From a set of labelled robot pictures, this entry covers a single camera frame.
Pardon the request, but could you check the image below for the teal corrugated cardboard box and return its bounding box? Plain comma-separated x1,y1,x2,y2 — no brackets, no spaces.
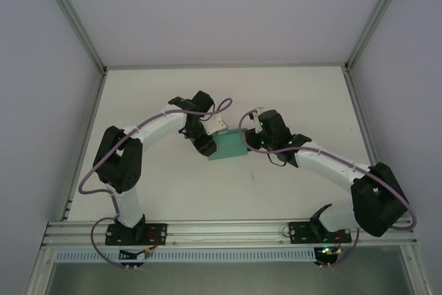
208,128,249,162

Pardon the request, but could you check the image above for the grey metal panel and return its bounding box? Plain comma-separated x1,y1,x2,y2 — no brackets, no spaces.
44,262,415,295

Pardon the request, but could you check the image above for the aluminium table edge rail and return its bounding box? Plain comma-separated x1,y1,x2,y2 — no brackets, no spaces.
105,61,348,71
345,69,381,168
61,70,108,222

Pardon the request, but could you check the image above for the aluminium mounting rail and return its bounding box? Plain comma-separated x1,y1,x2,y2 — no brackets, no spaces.
41,219,419,249

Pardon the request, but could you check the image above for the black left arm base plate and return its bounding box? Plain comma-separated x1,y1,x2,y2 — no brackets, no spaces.
104,222,169,246

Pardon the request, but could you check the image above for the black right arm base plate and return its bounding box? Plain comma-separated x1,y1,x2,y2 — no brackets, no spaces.
289,220,352,245

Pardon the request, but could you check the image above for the pale slotted cable duct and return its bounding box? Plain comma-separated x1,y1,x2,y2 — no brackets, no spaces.
55,248,317,263

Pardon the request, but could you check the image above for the small wired connector board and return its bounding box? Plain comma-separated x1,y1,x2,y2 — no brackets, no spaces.
119,247,155,271
314,245,343,269

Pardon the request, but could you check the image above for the aluminium frame post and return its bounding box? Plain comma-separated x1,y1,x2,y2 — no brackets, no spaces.
34,0,107,75
344,0,414,75

